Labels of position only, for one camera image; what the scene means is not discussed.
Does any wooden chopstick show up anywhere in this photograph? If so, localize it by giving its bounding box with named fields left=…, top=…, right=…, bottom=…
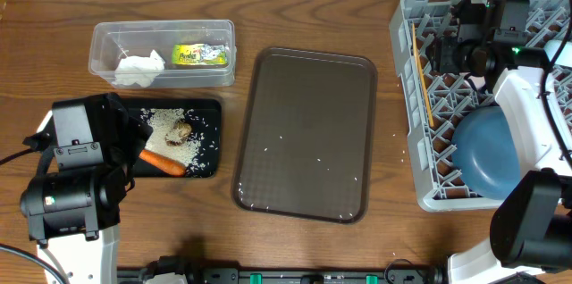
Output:
left=411, top=23, right=434, bottom=128

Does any brown food scrap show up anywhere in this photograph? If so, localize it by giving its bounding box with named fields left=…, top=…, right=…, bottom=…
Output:
left=164, top=121, right=192, bottom=146

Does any orange carrot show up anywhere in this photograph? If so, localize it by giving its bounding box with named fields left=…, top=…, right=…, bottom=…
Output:
left=139, top=149, right=186, bottom=177

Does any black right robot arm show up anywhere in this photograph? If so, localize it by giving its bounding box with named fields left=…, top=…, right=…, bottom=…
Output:
left=433, top=0, right=571, bottom=283

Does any grey dishwasher rack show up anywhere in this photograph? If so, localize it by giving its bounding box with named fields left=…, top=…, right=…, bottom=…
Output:
left=390, top=0, right=571, bottom=212

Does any pile of white rice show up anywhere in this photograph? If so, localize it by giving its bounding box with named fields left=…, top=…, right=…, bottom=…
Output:
left=139, top=108, right=220, bottom=178

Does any green snack wrapper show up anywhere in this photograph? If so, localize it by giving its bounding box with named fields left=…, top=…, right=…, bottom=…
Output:
left=171, top=43, right=228, bottom=66

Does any light blue rice bowl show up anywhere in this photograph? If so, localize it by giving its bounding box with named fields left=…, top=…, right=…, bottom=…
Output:
left=543, top=38, right=572, bottom=69

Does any black waste tray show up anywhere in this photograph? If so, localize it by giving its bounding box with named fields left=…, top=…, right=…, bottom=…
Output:
left=123, top=98, right=222, bottom=179

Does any blue plate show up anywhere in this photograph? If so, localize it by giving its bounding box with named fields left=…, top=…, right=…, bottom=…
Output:
left=452, top=106, right=521, bottom=200

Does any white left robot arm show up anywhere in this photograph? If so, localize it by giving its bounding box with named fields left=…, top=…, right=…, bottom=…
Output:
left=20, top=93, right=152, bottom=283

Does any clear plastic bin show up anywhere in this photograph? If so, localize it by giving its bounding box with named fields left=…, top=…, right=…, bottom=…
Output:
left=88, top=20, right=237, bottom=89

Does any dark brown serving tray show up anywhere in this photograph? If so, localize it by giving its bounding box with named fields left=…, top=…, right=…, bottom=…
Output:
left=231, top=47, right=377, bottom=224

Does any white tissue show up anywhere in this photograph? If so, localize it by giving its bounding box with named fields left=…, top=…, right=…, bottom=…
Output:
left=112, top=50, right=165, bottom=88

